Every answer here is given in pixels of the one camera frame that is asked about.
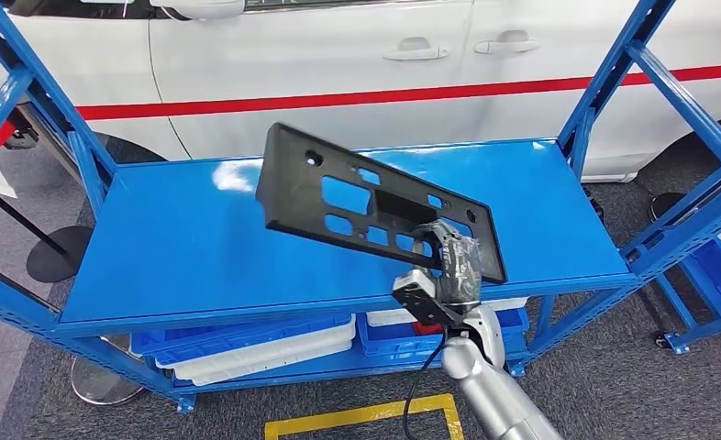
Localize white car side mirror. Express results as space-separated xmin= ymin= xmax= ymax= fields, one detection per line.
xmin=149 ymin=0 xmax=246 ymax=21

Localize black cable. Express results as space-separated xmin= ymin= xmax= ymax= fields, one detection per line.
xmin=401 ymin=324 xmax=451 ymax=440

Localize yellow floor tape square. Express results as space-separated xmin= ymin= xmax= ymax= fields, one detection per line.
xmin=264 ymin=393 xmax=465 ymax=440

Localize blue wheeled cart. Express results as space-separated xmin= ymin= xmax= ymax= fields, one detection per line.
xmin=651 ymin=233 xmax=721 ymax=357

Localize white car door handle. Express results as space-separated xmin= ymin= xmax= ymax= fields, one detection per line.
xmin=383 ymin=36 xmax=451 ymax=62
xmin=473 ymin=28 xmax=543 ymax=57

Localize chrome round stand base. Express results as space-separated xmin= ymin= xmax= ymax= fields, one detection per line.
xmin=70 ymin=332 xmax=147 ymax=407

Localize white car with red stripe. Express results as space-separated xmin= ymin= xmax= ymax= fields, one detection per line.
xmin=0 ymin=0 xmax=721 ymax=199

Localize black plastic bracket part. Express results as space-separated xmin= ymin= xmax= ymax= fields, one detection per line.
xmin=255 ymin=122 xmax=509 ymax=285

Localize black round stand base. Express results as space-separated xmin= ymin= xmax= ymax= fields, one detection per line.
xmin=648 ymin=192 xmax=691 ymax=224

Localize large blue shelf rack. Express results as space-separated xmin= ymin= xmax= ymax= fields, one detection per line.
xmin=0 ymin=0 xmax=721 ymax=415

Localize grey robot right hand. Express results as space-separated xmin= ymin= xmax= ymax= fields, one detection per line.
xmin=412 ymin=219 xmax=483 ymax=305

